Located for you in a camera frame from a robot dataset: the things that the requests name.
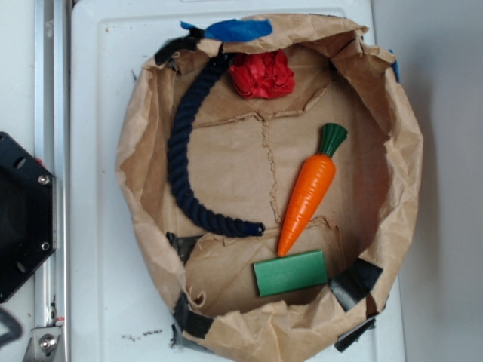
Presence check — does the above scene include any brown paper bag tray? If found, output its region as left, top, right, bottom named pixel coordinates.
left=116, top=14, right=423, bottom=361

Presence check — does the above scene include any orange plastic toy carrot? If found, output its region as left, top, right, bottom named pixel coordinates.
left=277, top=123, right=348, bottom=257

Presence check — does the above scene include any crumpled red paper ball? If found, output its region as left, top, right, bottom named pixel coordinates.
left=229, top=49, right=295, bottom=99

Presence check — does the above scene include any green rectangular block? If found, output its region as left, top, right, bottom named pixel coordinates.
left=253, top=250, right=328, bottom=297

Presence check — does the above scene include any black tape piece top left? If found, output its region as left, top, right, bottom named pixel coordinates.
left=154, top=27, right=205, bottom=66

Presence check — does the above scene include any black tape piece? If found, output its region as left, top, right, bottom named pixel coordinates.
left=154, top=27, right=205, bottom=66
left=328, top=259, right=383, bottom=312
left=174, top=292, right=214, bottom=339
left=334, top=316, right=376, bottom=353

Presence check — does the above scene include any black tape piece bottom left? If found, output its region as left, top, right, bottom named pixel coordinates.
left=174, top=292, right=214, bottom=339

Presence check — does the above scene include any white plastic board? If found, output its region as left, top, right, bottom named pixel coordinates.
left=69, top=0, right=408, bottom=362

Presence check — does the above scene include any black tape piece bottom right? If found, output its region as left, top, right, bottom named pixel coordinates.
left=334, top=316, right=376, bottom=353

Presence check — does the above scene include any blue tape piece right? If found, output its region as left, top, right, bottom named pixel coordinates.
left=391, top=57, right=401, bottom=83

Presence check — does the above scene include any dark blue twisted rope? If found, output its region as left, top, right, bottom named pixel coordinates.
left=167, top=52, right=266, bottom=238

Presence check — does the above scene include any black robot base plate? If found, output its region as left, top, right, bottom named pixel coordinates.
left=0, top=132, right=54, bottom=303

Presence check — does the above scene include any aluminium extrusion rail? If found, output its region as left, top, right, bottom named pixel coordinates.
left=34, top=1, right=73, bottom=361

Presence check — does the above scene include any metal corner bracket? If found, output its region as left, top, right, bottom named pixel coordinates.
left=23, top=326, right=62, bottom=362

